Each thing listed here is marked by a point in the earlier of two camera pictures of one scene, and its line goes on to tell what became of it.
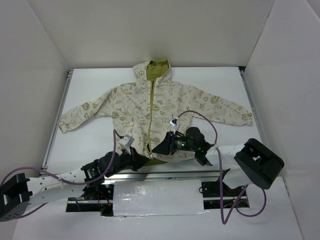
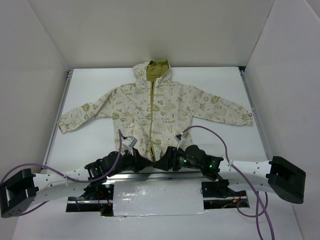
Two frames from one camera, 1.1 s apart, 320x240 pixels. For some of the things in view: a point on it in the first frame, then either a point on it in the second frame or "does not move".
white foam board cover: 147,197 does not move
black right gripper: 170,144 -> 169,159
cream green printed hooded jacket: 147,109 does not move
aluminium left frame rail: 56,121 does not move
